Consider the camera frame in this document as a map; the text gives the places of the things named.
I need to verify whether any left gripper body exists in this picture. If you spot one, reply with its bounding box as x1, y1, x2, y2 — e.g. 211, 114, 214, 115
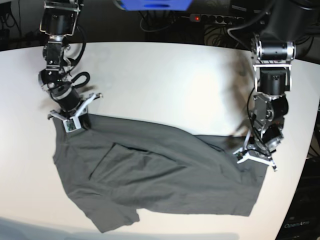
233, 124, 284, 172

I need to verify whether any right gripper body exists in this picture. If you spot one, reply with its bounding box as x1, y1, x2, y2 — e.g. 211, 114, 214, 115
47, 87, 103, 120

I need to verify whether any dark grey T-shirt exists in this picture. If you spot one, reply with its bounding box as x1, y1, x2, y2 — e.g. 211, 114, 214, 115
53, 114, 267, 233

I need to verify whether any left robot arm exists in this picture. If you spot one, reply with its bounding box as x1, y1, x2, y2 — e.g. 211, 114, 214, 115
227, 0, 320, 171

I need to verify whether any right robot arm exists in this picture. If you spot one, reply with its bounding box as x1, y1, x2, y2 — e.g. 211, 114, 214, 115
38, 0, 102, 133

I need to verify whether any black OpenArm base box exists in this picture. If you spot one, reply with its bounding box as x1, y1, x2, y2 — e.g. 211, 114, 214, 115
276, 157, 320, 240

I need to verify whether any blue plastic bin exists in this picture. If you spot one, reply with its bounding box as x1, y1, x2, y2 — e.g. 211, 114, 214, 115
121, 0, 192, 11

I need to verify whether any black power strip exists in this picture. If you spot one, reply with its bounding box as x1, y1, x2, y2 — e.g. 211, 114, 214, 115
188, 13, 245, 25

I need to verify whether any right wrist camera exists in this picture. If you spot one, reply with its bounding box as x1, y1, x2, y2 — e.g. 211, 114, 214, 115
62, 117, 82, 133

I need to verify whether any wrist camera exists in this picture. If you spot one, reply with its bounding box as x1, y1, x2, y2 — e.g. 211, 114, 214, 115
62, 117, 82, 133
233, 150, 243, 161

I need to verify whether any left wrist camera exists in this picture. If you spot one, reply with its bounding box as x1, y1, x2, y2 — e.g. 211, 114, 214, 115
233, 150, 243, 161

